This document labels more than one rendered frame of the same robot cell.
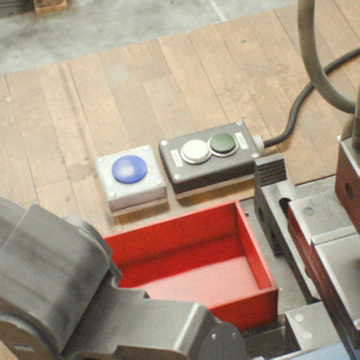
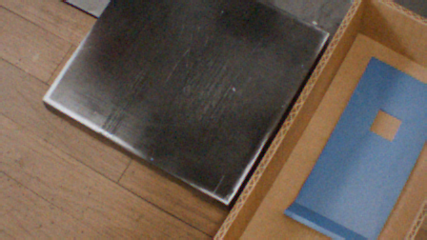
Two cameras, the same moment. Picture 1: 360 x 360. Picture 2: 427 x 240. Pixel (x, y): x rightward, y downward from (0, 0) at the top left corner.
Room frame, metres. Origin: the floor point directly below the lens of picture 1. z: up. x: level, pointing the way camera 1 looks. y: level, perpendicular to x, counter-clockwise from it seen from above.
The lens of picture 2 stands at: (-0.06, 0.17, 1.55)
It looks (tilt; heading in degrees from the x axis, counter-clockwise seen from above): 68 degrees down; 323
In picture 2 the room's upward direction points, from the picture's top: 10 degrees counter-clockwise
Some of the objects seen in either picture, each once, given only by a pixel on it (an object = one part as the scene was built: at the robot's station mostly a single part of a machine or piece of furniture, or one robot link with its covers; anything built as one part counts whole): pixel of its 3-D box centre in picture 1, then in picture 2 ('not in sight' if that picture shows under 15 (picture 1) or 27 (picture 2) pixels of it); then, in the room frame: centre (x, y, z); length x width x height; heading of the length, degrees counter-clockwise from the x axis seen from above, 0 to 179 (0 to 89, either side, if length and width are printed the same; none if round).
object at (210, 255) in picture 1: (140, 292); not in sight; (0.51, 0.05, 0.93); 0.25 x 0.12 x 0.06; 103
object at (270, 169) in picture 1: (277, 204); not in sight; (0.60, -0.10, 0.95); 0.06 x 0.03 x 0.09; 13
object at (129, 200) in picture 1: (131, 186); not in sight; (0.68, 0.06, 0.90); 0.07 x 0.07 x 0.06; 13
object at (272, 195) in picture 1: (301, 252); not in sight; (0.53, -0.11, 0.95); 0.15 x 0.03 x 0.10; 13
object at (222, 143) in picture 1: (222, 147); not in sight; (0.70, -0.05, 0.93); 0.03 x 0.03 x 0.02
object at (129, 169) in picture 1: (129, 171); not in sight; (0.68, 0.06, 0.93); 0.04 x 0.04 x 0.02
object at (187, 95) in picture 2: not in sight; (186, 70); (0.19, -0.01, 0.91); 0.17 x 0.16 x 0.02; 13
